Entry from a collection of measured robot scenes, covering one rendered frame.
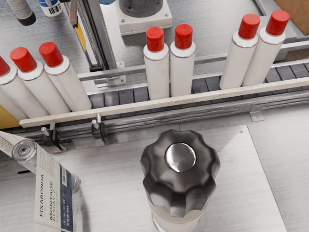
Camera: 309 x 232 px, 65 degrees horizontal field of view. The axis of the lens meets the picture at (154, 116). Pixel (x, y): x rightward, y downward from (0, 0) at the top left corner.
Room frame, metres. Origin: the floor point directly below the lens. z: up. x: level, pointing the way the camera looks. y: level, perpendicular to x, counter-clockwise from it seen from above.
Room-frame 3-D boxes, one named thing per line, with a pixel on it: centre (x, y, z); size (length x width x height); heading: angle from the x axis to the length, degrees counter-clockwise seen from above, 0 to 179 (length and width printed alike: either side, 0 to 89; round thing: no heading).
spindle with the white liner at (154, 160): (0.08, -0.02, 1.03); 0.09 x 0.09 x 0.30
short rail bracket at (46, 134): (0.28, 0.24, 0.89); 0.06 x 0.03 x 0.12; 2
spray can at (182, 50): (0.36, -0.07, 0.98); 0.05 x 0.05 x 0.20
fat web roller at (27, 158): (0.16, 0.20, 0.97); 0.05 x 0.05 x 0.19
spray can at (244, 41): (0.37, -0.20, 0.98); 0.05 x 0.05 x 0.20
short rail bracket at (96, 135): (0.27, 0.13, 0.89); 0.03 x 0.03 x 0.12; 2
